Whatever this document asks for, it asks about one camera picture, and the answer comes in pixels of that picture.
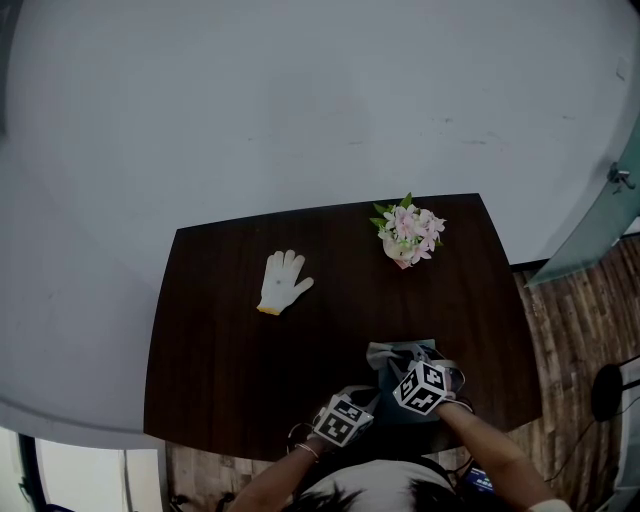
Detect person's right forearm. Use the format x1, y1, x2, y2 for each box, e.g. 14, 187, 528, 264
437, 402, 561, 512

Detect pink flowers in pot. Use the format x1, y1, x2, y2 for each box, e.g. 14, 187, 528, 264
369, 192, 447, 270

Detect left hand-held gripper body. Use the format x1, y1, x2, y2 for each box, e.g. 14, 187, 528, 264
310, 393, 377, 449

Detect grey rag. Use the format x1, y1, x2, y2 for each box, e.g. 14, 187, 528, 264
366, 342, 426, 374

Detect grey-blue notebook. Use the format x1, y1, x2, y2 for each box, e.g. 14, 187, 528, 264
377, 338, 442, 425

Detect black standing fan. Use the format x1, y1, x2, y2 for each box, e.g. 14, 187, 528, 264
591, 355, 640, 422

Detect person's left forearm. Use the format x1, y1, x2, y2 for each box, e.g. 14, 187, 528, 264
227, 439, 326, 512

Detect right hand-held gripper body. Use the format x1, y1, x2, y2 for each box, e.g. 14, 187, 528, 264
391, 359, 468, 418

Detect person's white shirt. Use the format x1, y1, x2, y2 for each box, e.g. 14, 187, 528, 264
294, 458, 574, 512

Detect metal door handle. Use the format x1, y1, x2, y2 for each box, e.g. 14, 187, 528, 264
607, 162, 637, 194

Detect black floor cable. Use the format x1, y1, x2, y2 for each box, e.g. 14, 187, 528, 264
543, 419, 599, 484

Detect white work glove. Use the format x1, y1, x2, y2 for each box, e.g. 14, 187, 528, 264
256, 249, 315, 316

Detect black framed window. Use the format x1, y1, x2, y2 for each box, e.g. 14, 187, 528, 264
0, 424, 169, 512

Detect frosted glass door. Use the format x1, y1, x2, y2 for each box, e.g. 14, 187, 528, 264
523, 114, 640, 289

